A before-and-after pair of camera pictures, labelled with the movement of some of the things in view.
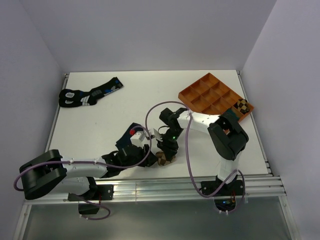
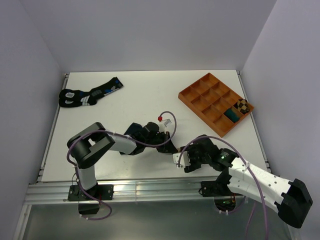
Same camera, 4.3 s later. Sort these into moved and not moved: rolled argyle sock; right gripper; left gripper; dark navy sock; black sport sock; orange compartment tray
Moved: right gripper; left gripper
Not moved: rolled argyle sock; black sport sock; dark navy sock; orange compartment tray
